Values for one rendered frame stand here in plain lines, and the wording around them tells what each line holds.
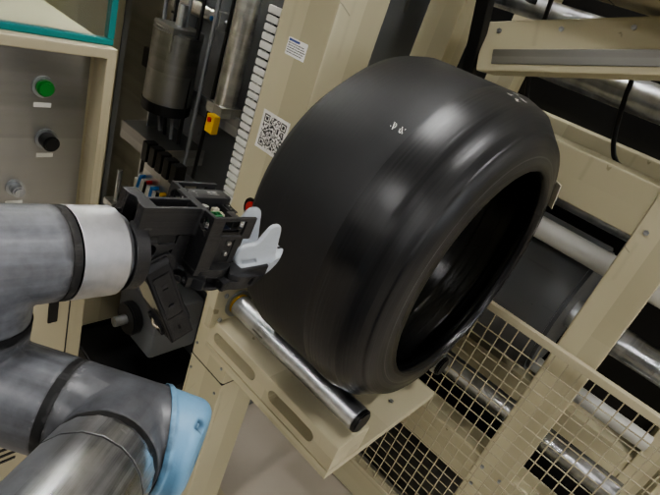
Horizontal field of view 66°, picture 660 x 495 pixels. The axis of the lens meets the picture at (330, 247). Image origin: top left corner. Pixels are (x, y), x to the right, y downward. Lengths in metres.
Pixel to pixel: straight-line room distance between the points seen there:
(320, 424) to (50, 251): 0.61
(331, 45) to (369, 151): 0.30
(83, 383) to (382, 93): 0.51
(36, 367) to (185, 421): 0.11
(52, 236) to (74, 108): 0.73
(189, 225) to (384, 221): 0.25
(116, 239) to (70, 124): 0.72
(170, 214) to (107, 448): 0.19
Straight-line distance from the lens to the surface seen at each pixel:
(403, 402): 1.12
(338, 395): 0.88
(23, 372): 0.42
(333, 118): 0.70
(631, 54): 1.09
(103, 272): 0.42
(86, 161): 1.15
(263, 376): 0.96
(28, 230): 0.40
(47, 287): 0.41
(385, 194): 0.62
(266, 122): 0.99
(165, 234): 0.45
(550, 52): 1.13
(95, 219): 0.42
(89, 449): 0.34
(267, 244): 0.54
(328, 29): 0.90
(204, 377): 1.31
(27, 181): 1.15
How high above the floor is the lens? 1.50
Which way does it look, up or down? 26 degrees down
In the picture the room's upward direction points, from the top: 21 degrees clockwise
